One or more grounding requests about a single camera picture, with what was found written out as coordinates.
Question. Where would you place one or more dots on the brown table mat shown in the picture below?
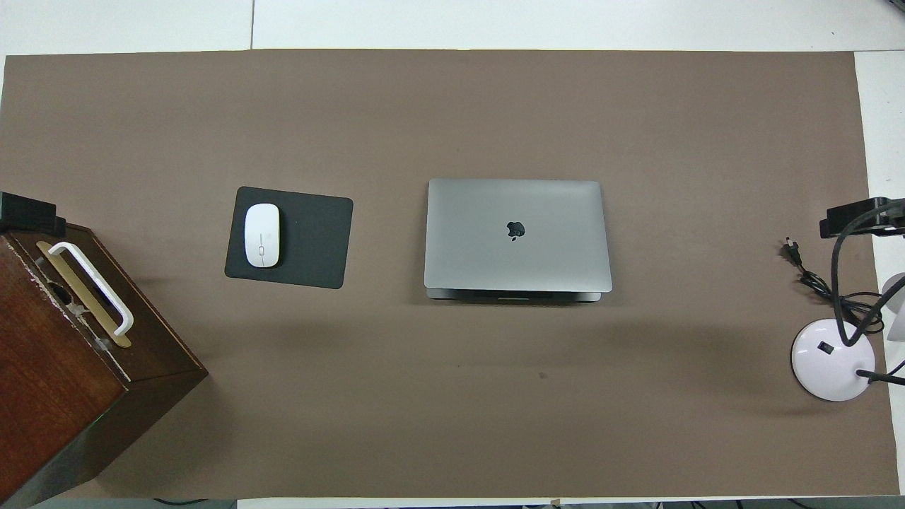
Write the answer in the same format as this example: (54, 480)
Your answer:
(424, 106)

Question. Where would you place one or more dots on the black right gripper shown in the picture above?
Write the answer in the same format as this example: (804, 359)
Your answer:
(892, 215)

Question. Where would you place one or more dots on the dark brown wooden box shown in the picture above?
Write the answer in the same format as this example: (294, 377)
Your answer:
(49, 382)

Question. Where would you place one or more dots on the white computer mouse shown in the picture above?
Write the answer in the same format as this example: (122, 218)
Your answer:
(262, 235)

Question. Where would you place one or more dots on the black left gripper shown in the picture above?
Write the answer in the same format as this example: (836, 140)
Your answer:
(14, 211)

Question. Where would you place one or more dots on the grey laptop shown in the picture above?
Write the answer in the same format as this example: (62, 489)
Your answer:
(516, 233)

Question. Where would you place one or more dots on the white desk lamp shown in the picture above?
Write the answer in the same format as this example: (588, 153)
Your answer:
(824, 364)

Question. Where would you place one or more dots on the black mouse pad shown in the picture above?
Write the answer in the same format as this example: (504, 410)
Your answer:
(311, 233)

